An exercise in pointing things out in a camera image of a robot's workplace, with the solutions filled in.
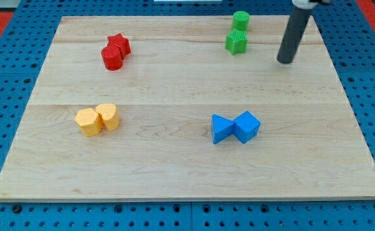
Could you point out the yellow heart block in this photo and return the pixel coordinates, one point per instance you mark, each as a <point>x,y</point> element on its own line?
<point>109,115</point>

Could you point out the red cylinder block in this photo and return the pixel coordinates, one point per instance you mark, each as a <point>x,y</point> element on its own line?
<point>111,57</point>

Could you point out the blue cube block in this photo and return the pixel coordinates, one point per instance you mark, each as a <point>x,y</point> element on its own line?
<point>246,127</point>

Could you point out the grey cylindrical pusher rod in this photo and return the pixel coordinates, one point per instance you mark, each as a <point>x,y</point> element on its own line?
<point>294,32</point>

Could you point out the green star block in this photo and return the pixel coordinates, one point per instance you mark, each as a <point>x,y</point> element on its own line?
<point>236,42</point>

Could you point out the green cylinder block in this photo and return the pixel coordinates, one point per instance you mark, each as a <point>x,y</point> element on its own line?
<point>240,21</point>

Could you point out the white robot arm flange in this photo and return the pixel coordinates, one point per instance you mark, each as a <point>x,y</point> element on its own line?
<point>309,4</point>

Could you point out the red star block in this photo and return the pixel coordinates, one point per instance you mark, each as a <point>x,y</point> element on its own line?
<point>120,42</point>

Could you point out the blue triangle block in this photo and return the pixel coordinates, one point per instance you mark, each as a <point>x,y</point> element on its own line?
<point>221,128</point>

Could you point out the light wooden board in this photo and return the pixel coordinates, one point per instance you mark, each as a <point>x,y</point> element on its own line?
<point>309,146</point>

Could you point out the yellow hexagon block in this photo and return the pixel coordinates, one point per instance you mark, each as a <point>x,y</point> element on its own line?
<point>89,122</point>

